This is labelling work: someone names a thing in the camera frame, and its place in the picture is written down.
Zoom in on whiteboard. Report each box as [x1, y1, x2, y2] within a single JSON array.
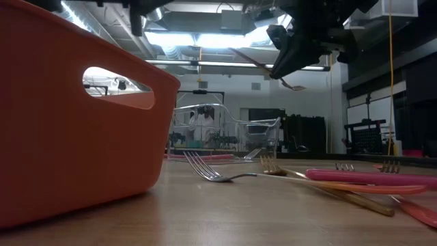
[[346, 96, 397, 124]]

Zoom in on orange-handled silver fork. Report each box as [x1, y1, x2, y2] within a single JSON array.
[[183, 151, 427, 195], [379, 160, 402, 174], [333, 162, 437, 229]]

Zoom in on person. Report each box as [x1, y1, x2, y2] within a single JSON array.
[[188, 105, 216, 141]]

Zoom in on long tube light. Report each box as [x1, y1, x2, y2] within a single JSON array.
[[145, 59, 330, 72]]

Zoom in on white ceiling box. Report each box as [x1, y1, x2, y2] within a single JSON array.
[[368, 0, 419, 20]]

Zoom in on silver ribbed air duct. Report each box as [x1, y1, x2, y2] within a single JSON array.
[[56, 0, 93, 33]]

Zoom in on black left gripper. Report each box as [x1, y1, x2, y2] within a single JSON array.
[[128, 0, 171, 37]]

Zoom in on tall black cabinet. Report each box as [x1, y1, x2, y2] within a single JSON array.
[[282, 115, 327, 154]]

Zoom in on black metal table frame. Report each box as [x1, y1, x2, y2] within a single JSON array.
[[276, 152, 437, 169]]

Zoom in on black perforated cart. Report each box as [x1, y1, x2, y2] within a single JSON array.
[[343, 118, 394, 155]]

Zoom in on clear plastic bin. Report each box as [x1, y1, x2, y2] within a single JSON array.
[[167, 102, 283, 161]]

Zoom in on dark wall screen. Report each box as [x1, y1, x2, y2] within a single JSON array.
[[248, 108, 286, 121]]

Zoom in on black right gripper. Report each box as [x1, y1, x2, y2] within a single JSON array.
[[266, 0, 342, 81]]

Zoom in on bright ceiling light panel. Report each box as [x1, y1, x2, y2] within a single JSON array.
[[145, 15, 294, 49]]

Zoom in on yellow hanging cable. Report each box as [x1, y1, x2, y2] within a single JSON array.
[[387, 0, 395, 156]]

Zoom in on gold metal fork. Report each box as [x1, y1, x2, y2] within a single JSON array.
[[259, 155, 396, 217], [227, 46, 307, 92]]

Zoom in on orange plastic bin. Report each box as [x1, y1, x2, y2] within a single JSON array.
[[0, 0, 182, 229]]

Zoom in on grey ceiling box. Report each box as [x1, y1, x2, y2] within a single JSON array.
[[220, 9, 247, 35]]

